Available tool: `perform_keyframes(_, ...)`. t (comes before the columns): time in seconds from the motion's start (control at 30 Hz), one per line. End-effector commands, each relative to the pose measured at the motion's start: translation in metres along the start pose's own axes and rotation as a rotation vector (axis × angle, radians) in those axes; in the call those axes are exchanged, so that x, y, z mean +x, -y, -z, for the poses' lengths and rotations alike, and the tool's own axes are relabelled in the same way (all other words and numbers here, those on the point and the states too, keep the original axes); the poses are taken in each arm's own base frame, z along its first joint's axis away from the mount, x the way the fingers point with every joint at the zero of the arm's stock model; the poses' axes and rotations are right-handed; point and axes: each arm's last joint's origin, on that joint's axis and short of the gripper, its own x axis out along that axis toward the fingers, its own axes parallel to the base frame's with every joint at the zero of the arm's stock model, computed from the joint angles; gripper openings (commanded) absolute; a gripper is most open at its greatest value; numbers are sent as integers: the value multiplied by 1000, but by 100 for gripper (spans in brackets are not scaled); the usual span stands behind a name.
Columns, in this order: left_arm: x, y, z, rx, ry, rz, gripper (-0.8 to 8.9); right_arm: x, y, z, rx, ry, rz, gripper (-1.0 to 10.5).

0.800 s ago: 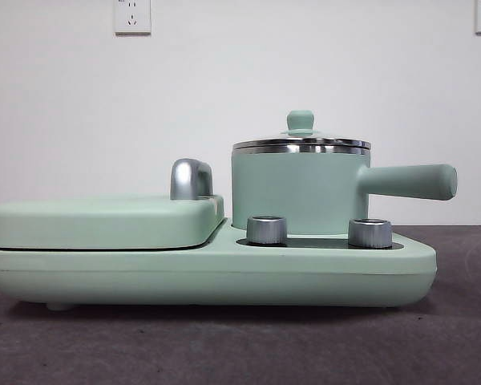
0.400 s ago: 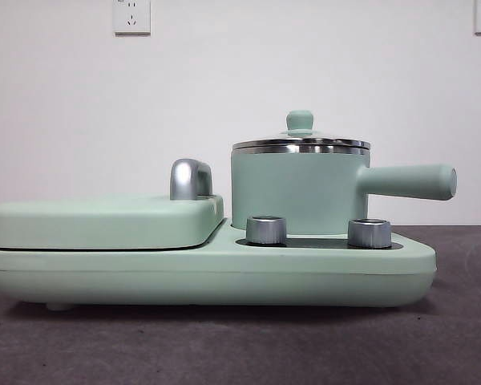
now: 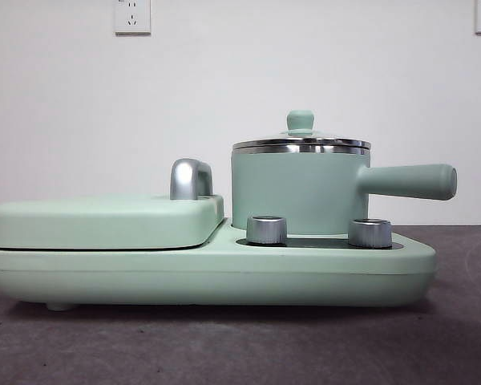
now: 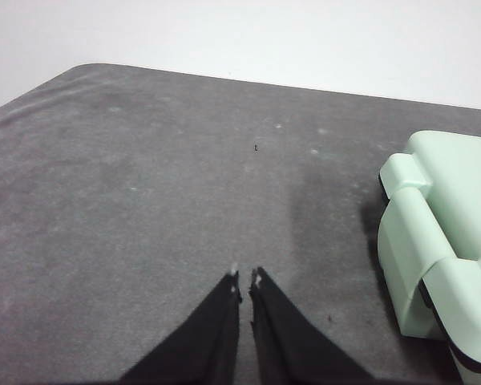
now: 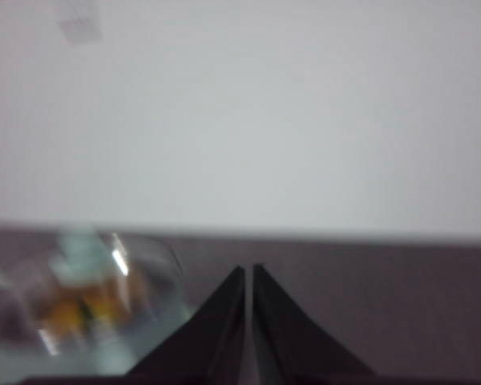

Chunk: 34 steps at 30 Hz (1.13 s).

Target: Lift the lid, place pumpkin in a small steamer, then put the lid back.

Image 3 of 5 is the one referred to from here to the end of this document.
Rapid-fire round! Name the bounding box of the silver griddle cover handle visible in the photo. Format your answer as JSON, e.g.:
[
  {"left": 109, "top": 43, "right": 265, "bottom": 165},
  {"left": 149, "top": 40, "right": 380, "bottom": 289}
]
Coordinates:
[{"left": 169, "top": 158, "right": 215, "bottom": 201}]

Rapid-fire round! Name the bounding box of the glass lid with green knob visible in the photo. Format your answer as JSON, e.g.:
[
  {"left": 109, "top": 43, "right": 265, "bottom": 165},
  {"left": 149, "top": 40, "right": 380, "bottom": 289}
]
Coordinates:
[{"left": 231, "top": 110, "right": 372, "bottom": 152}]

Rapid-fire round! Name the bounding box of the mint green pot with handle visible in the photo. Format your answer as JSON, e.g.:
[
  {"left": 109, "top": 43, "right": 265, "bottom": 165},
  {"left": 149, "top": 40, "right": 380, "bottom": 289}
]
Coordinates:
[{"left": 231, "top": 144, "right": 459, "bottom": 237}]

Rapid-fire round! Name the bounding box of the mint green breakfast machine base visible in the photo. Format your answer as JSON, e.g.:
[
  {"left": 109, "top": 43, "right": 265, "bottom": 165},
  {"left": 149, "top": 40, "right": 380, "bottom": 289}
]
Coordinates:
[{"left": 0, "top": 231, "right": 439, "bottom": 312}]

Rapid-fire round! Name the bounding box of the black control panel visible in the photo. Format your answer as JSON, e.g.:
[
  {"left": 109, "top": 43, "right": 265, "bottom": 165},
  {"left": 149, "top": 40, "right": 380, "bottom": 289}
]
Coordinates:
[{"left": 236, "top": 236, "right": 405, "bottom": 249}]

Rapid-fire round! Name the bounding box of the silver control knob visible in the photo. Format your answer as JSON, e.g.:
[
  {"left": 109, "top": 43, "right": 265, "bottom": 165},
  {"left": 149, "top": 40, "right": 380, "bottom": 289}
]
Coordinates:
[
  {"left": 348, "top": 218, "right": 394, "bottom": 248},
  {"left": 245, "top": 215, "right": 289, "bottom": 245}
]

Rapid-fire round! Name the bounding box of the mint green griddle cover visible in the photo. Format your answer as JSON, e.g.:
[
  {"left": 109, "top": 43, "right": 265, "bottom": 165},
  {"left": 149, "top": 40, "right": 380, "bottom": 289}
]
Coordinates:
[{"left": 0, "top": 193, "right": 227, "bottom": 251}]

